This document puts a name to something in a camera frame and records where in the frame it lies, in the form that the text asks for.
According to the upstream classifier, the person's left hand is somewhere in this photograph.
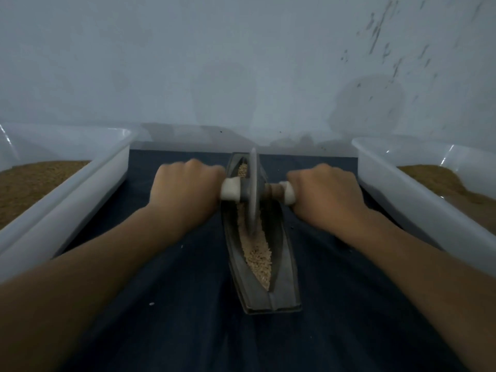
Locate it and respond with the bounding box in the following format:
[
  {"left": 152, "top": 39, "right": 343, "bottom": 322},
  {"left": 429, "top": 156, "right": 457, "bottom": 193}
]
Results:
[{"left": 148, "top": 159, "right": 228, "bottom": 233}]

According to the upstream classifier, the person's right hand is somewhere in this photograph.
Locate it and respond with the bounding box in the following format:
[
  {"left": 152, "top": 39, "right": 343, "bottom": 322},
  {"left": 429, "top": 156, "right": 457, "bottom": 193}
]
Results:
[{"left": 286, "top": 163, "right": 373, "bottom": 239}]

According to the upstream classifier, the metal grinding wheel with handles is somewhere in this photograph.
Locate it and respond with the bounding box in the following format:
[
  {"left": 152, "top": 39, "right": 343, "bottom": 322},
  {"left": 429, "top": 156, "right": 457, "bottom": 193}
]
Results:
[{"left": 219, "top": 148, "right": 298, "bottom": 233}]

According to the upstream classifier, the white plastic tray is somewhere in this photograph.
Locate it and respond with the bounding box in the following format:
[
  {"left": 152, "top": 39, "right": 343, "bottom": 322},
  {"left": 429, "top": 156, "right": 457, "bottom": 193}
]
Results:
[
  {"left": 0, "top": 125, "right": 138, "bottom": 284},
  {"left": 351, "top": 136, "right": 496, "bottom": 277}
]

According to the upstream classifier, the small ground grain portion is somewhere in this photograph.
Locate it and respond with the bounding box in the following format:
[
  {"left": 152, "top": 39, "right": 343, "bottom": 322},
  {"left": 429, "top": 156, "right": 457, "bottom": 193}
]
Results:
[{"left": 236, "top": 162, "right": 274, "bottom": 292}]

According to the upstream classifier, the boat-shaped metal grinding trough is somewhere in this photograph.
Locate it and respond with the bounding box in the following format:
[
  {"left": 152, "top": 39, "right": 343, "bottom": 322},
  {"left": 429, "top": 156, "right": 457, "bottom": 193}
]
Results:
[{"left": 221, "top": 152, "right": 303, "bottom": 315}]

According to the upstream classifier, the person's left forearm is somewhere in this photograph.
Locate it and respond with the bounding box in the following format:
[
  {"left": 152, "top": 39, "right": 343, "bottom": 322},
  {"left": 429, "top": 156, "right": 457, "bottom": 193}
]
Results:
[{"left": 0, "top": 205, "right": 191, "bottom": 372}]

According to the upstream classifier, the person's right forearm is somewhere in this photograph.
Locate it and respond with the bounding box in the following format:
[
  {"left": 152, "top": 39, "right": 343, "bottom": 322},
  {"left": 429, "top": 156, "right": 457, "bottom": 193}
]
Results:
[{"left": 339, "top": 213, "right": 496, "bottom": 372}]

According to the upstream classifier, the dark blue tablecloth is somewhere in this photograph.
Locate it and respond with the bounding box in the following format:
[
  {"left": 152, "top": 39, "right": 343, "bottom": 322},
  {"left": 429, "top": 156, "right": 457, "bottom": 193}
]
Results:
[{"left": 58, "top": 148, "right": 470, "bottom": 372}]

